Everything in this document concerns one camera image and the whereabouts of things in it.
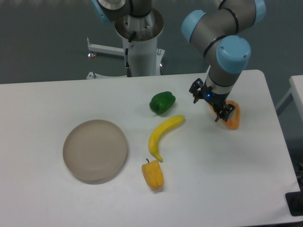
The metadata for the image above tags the white side table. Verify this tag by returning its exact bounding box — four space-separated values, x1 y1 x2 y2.
275 75 303 115

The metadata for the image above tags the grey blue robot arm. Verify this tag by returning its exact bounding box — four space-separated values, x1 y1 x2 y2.
92 0 266 121

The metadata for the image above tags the yellow banana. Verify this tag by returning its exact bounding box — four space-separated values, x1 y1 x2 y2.
148 115 185 162

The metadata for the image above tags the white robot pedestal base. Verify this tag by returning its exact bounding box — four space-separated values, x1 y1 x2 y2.
85 9 166 80

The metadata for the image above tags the black cable on pedestal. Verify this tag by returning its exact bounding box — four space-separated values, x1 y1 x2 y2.
125 31 136 78

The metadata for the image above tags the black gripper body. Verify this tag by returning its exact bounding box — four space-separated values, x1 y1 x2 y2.
201 83 229 112

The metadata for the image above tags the green bell pepper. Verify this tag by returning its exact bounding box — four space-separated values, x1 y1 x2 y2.
149 91 176 115

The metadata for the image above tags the orange croissant bread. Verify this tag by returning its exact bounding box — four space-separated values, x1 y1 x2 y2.
220 100 241 130

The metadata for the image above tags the yellow bell pepper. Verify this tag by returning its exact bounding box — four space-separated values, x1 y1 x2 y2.
142 159 164 190

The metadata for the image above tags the beige round plate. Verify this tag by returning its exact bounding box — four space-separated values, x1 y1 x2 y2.
62 120 128 184

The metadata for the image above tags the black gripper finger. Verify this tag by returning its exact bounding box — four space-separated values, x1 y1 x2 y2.
214 104 235 122
189 79 204 104

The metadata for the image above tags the black box at edge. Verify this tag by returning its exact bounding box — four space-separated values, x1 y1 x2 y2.
285 192 303 217

